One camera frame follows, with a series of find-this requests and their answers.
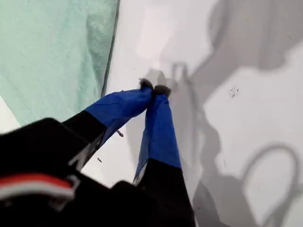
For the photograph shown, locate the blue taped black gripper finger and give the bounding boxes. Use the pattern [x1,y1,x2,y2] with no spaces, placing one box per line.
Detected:
[132,85,198,227]
[61,78,153,171]

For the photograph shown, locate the pale green T-shirt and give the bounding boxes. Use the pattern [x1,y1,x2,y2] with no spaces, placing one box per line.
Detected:
[0,0,120,127]

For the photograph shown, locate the red and white wire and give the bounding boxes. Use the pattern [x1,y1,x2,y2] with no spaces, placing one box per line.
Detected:
[0,173,80,211]

